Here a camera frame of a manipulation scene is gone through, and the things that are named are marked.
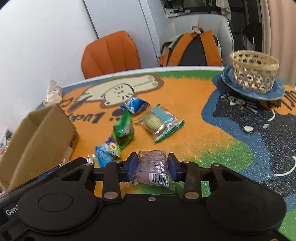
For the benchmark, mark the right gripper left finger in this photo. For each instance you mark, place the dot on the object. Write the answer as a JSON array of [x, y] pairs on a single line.
[[116, 172]]

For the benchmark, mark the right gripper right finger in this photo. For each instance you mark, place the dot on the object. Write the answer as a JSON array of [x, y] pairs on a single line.
[[189, 174]]

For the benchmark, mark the blue snack packet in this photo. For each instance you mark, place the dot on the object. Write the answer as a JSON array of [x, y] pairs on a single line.
[[134, 105], [107, 152]]

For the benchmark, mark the purple bread packet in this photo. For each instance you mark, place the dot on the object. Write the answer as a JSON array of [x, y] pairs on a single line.
[[152, 169]]

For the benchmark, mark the dark green snack packet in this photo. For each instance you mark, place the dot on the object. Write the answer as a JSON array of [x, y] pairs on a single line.
[[123, 131]]

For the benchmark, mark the light blue cracker packet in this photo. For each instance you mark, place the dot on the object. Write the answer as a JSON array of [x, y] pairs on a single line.
[[161, 122]]

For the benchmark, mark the colourful cat table mat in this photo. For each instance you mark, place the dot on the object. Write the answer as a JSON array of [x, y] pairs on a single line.
[[254, 138]]

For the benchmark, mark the cardboard box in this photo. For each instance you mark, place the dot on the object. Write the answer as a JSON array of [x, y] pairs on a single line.
[[45, 138]]

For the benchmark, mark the tissue pack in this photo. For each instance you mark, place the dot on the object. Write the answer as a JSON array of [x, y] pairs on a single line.
[[54, 94]]

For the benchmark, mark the blue plate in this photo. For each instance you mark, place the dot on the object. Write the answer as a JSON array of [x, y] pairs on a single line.
[[252, 90]]

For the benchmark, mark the orange chair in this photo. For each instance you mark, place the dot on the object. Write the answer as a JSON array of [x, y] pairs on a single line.
[[116, 52]]

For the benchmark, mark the woven bamboo basket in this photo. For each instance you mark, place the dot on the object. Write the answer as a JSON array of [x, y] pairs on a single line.
[[257, 65]]

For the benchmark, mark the orange black backpack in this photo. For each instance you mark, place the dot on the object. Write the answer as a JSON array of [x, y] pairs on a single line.
[[195, 48]]

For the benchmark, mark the white grey chair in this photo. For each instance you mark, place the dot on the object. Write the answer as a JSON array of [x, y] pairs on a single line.
[[218, 24]]

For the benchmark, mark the pink curtain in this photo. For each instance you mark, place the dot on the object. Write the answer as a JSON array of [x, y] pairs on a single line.
[[278, 23]]

